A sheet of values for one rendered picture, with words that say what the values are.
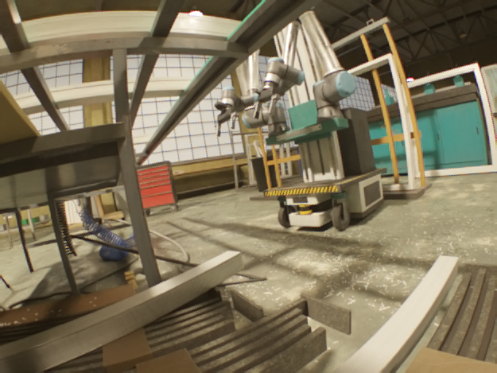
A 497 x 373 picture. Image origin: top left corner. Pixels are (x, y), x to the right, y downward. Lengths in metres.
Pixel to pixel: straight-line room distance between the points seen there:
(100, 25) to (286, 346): 0.69
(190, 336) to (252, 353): 0.07
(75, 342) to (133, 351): 0.06
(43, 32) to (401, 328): 0.79
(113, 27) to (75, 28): 0.10
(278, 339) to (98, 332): 0.18
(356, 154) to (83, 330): 1.86
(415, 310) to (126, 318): 0.28
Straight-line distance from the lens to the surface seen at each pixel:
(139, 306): 0.29
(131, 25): 0.67
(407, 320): 0.24
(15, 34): 0.59
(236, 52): 0.68
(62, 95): 1.05
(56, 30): 0.68
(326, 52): 1.60
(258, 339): 0.24
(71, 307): 0.50
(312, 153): 1.98
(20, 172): 0.57
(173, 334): 0.27
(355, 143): 1.91
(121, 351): 0.27
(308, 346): 0.23
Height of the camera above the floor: 0.47
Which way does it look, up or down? 3 degrees down
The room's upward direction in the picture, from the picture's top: 10 degrees counter-clockwise
